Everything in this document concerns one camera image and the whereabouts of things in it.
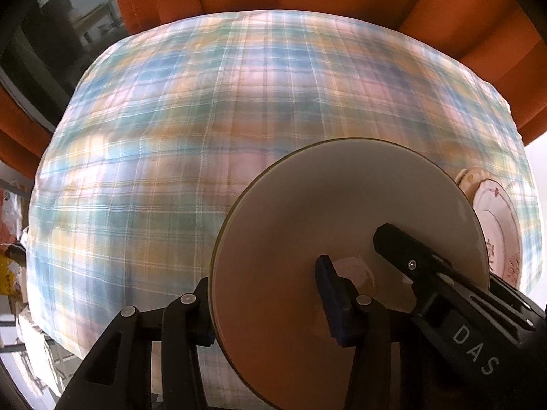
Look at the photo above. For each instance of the plaid tablecloth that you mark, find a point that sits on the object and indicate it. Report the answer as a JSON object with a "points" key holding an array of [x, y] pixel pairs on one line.
{"points": [[213, 115]]}

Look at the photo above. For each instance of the yellow packet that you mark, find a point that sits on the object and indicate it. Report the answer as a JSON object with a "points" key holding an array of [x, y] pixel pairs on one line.
{"points": [[10, 273]]}

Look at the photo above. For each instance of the red trim white plate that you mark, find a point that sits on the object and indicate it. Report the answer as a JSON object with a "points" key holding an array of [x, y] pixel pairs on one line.
{"points": [[500, 230]]}

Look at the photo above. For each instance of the dark glass window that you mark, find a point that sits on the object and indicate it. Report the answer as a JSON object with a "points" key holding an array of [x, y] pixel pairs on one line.
{"points": [[42, 51]]}

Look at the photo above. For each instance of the red white plastic bag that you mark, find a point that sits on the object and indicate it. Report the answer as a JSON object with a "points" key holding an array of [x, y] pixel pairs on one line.
{"points": [[10, 218]]}

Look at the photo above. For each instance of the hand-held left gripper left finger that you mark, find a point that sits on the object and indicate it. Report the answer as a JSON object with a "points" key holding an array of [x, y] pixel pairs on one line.
{"points": [[192, 307]]}

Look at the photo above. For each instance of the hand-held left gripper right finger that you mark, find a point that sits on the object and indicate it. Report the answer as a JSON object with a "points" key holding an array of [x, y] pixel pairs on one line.
{"points": [[333, 299]]}

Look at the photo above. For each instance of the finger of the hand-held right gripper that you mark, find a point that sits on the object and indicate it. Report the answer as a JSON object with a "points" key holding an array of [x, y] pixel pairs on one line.
{"points": [[397, 243]]}

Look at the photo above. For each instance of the blue print ceramic bowl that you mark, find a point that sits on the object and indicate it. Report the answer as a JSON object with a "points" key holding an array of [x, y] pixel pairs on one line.
{"points": [[342, 205]]}

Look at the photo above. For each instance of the large yellow floral plate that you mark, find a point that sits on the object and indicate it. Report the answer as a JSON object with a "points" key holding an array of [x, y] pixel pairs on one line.
{"points": [[466, 177]]}

